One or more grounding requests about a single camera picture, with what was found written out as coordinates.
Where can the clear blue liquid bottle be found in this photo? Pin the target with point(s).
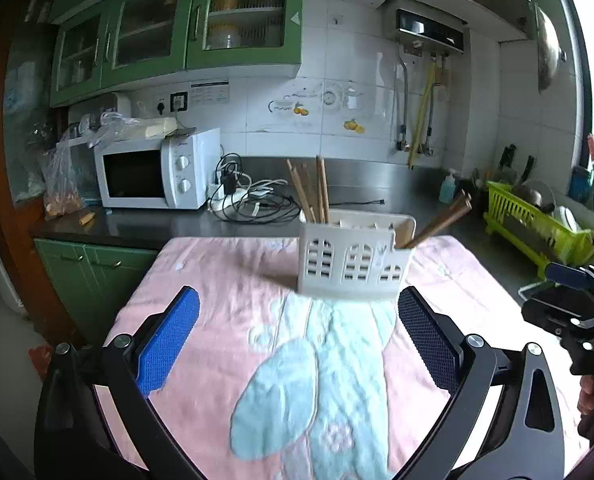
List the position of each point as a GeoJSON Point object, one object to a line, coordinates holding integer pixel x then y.
{"type": "Point", "coordinates": [448, 191]}

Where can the white plastic chopstick holder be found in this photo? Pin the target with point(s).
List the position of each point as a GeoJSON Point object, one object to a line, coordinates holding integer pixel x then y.
{"type": "Point", "coordinates": [357, 265]}

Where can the white gas water heater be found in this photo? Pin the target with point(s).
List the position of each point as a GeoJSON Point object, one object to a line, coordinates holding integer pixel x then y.
{"type": "Point", "coordinates": [427, 25]}

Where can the clear plastic bag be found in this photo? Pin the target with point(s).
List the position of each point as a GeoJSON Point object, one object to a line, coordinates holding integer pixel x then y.
{"type": "Point", "coordinates": [64, 180]}
{"type": "Point", "coordinates": [112, 125]}

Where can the white microwave oven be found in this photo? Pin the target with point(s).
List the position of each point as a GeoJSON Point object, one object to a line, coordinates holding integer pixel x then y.
{"type": "Point", "coordinates": [137, 175]}

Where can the green plastic dish rack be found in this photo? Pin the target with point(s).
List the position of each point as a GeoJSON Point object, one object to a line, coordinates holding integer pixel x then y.
{"type": "Point", "coordinates": [527, 230]}

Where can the person's right hand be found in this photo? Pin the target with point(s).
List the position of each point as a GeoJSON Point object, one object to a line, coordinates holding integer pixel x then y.
{"type": "Point", "coordinates": [591, 395]}

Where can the green wall cabinet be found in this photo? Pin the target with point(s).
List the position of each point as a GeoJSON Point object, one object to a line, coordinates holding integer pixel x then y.
{"type": "Point", "coordinates": [187, 25]}

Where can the black charger plug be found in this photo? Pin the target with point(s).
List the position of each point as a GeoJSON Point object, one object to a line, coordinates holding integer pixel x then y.
{"type": "Point", "coordinates": [228, 182]}

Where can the pink printed towel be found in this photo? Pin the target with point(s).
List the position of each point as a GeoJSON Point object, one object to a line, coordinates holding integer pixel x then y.
{"type": "Point", "coordinates": [217, 285]}

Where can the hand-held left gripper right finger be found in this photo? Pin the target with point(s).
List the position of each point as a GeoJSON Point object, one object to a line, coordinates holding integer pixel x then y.
{"type": "Point", "coordinates": [427, 337]}

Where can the metal bowl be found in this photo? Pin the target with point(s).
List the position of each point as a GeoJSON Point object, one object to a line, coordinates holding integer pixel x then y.
{"type": "Point", "coordinates": [534, 197]}

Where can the bunch of wooden chopsticks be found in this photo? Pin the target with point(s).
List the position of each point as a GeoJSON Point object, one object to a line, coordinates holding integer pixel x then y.
{"type": "Point", "coordinates": [322, 185]}

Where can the hanging metal pan lid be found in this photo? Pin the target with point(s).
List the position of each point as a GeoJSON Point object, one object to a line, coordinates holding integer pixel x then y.
{"type": "Point", "coordinates": [548, 50]}

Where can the white wall notice sticker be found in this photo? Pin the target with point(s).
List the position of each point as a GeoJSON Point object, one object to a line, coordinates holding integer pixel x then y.
{"type": "Point", "coordinates": [209, 92]}

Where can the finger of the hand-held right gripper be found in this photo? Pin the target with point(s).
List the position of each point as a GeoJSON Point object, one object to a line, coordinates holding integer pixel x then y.
{"type": "Point", "coordinates": [567, 274]}
{"type": "Point", "coordinates": [562, 312]}

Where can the white plate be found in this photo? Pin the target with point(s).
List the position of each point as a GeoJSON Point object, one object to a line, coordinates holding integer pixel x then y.
{"type": "Point", "coordinates": [566, 219]}

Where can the green base cabinet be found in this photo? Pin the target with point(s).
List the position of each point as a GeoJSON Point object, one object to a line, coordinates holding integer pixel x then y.
{"type": "Point", "coordinates": [92, 280]}

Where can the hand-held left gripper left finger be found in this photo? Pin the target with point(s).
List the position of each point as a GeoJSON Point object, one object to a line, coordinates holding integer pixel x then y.
{"type": "Point", "coordinates": [169, 337]}

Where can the blue cutlery cup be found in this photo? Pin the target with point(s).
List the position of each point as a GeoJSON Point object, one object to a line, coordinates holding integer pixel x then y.
{"type": "Point", "coordinates": [582, 185]}

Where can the yellow gas pipe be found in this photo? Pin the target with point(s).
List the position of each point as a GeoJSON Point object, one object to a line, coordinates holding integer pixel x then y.
{"type": "Point", "coordinates": [422, 115]}

